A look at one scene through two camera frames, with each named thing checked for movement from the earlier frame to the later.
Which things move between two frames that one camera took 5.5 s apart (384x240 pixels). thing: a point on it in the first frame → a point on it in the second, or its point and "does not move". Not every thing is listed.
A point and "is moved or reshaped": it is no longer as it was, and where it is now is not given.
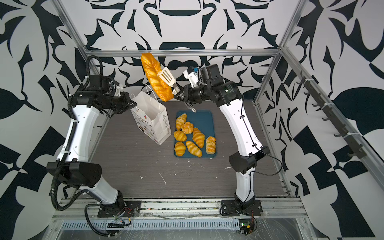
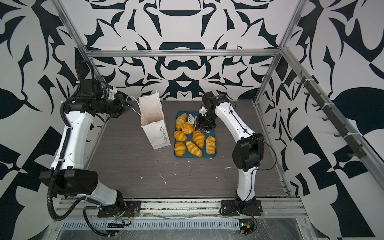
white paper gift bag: [152, 121] is moved or reshaped
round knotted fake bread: [187, 127] does not move
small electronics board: [246, 226] does not move
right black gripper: [187, 91] → [199, 124]
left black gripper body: [118, 104] does not move
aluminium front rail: [273, 208] does not move
